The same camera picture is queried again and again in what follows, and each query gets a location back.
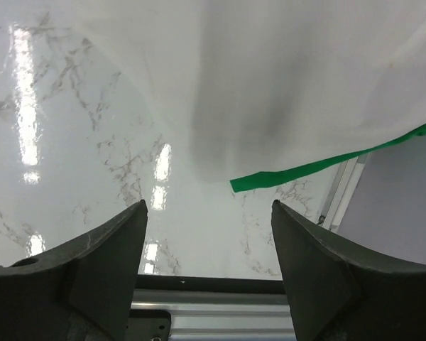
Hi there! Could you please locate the white t shirt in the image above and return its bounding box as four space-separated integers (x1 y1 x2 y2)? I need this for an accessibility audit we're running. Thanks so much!
77 1 426 181

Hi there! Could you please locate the aluminium frame rail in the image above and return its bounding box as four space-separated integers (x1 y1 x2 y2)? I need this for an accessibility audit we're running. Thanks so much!
317 153 370 233

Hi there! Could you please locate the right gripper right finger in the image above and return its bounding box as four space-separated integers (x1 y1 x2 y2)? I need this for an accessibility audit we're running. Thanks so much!
271 201 426 340

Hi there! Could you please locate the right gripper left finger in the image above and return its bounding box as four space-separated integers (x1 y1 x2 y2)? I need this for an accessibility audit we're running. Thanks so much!
0 201 148 340

